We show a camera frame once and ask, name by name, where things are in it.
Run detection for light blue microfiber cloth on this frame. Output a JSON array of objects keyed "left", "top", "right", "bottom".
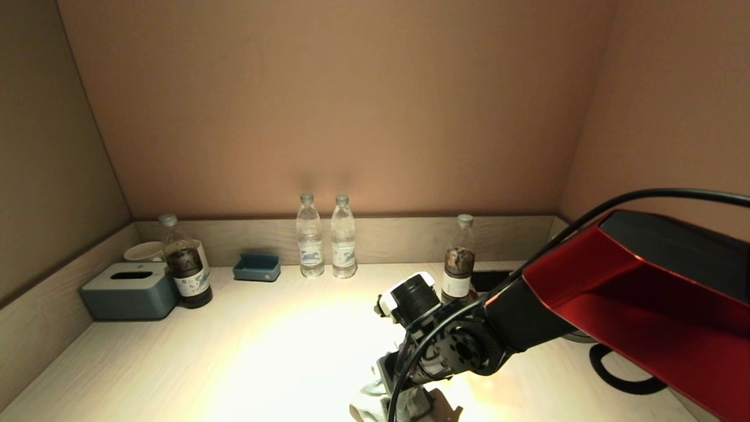
[{"left": 350, "top": 380, "right": 435, "bottom": 422}]

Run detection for dark drink bottle white label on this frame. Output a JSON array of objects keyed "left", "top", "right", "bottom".
[{"left": 440, "top": 214, "right": 476, "bottom": 305}]

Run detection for black recessed table socket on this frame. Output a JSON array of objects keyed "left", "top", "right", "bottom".
[{"left": 471, "top": 270, "right": 512, "bottom": 292}]

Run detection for clear water bottle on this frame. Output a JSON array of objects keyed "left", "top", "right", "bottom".
[
  {"left": 296, "top": 193, "right": 325, "bottom": 278},
  {"left": 330, "top": 195, "right": 357, "bottom": 279}
]

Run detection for small blue plastic tray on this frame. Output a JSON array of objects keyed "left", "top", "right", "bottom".
[{"left": 233, "top": 253, "right": 281, "bottom": 283}]

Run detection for dark drink bottle patterned label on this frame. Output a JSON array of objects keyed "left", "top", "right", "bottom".
[{"left": 158, "top": 214, "right": 213, "bottom": 309}]

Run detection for grey-blue tissue box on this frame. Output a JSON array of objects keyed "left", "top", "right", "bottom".
[{"left": 81, "top": 263, "right": 179, "bottom": 321}]

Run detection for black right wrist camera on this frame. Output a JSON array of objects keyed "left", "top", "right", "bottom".
[{"left": 376, "top": 272, "right": 441, "bottom": 326}]

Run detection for black looped cable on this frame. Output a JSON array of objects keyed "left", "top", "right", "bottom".
[{"left": 589, "top": 343, "right": 669, "bottom": 395}]

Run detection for long black right arm cable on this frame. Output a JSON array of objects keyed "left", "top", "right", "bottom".
[{"left": 387, "top": 188, "right": 750, "bottom": 422}]

